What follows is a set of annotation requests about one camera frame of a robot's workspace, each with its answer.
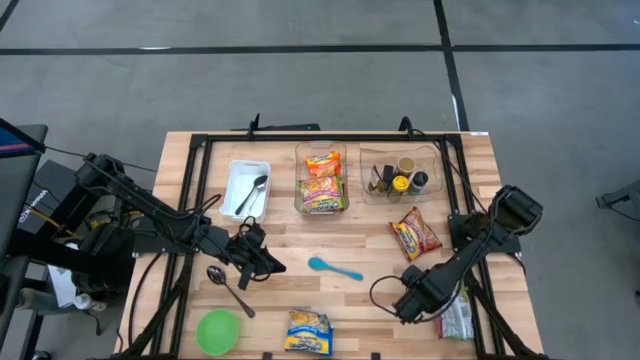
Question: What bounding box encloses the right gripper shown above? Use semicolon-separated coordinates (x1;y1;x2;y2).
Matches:
393;264;452;325

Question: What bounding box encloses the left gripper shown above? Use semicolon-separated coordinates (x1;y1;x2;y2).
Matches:
227;221;288;292

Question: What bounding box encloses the white green ramen packet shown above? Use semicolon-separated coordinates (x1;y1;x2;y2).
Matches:
433;287;475;341

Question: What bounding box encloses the silver metal spoon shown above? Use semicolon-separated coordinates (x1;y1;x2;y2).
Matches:
245;182;267;220

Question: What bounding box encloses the glossy black spoon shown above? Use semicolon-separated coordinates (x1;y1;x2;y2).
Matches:
233;174;269;217

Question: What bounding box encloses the green-edged ramen noodle packet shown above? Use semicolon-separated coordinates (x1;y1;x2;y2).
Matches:
298;174;348;215

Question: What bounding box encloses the white plastic bin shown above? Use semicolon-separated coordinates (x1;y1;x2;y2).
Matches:
218;159;272;224

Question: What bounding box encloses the orange ramen noodle packet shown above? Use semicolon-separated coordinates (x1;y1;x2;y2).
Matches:
305;150;344;179

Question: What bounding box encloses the yellow-lid spice jar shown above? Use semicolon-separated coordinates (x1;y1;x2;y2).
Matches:
389;174;410;197

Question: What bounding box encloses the black-lid spice jar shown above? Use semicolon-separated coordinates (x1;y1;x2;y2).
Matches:
409;170;430;195

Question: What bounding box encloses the tan-lid jar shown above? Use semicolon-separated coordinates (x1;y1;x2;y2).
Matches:
396;155;417;177

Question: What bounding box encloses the teal plastic spoon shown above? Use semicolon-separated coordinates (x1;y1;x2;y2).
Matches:
306;256;365;282

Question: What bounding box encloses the dark steel spoon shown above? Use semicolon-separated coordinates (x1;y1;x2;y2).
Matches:
206;264;257;320

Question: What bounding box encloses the red ramen noodle packet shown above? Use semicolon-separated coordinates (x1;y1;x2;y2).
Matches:
389;206;444;264

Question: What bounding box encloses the blue ramen noodle packet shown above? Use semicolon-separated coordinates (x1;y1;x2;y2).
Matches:
284;308;335;357

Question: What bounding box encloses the green plastic bowl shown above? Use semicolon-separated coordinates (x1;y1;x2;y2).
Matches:
195;308;241;357

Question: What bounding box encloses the narrow clear plastic bin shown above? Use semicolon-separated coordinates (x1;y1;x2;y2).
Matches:
293;140;351;216

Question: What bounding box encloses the wide clear plastic bin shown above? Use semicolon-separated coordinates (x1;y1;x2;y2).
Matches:
358;142;445;206

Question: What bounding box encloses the white paper sheet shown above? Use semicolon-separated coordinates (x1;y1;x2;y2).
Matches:
47;264;79;309

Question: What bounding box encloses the black box white lettering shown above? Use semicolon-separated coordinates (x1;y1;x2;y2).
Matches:
18;159;76;236

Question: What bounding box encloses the grey monitor blue screen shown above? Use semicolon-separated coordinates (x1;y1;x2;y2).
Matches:
0;117;50;259

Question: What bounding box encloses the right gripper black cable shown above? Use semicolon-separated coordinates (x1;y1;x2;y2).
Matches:
368;273;416;319

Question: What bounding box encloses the black floor cable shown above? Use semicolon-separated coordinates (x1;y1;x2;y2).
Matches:
589;192;640;260

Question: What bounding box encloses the yellow cable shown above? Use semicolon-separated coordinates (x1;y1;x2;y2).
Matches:
29;207;76;237

